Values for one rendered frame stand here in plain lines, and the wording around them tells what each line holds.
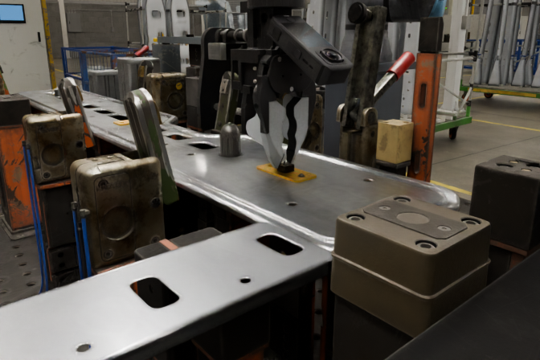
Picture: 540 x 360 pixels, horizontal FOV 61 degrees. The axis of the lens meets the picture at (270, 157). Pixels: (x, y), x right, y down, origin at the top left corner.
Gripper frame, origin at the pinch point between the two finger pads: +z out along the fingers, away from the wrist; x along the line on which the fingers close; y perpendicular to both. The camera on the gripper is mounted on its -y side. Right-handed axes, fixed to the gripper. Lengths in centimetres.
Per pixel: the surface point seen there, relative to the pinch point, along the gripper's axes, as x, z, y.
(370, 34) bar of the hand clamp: -14.7, -15.5, -1.2
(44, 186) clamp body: 20.8, 9.2, 38.0
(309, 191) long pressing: 2.7, 2.2, -7.1
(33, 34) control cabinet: -142, -15, 708
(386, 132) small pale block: -10.8, -3.0, -7.6
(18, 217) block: 19, 27, 76
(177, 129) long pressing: -2.6, 1.9, 34.1
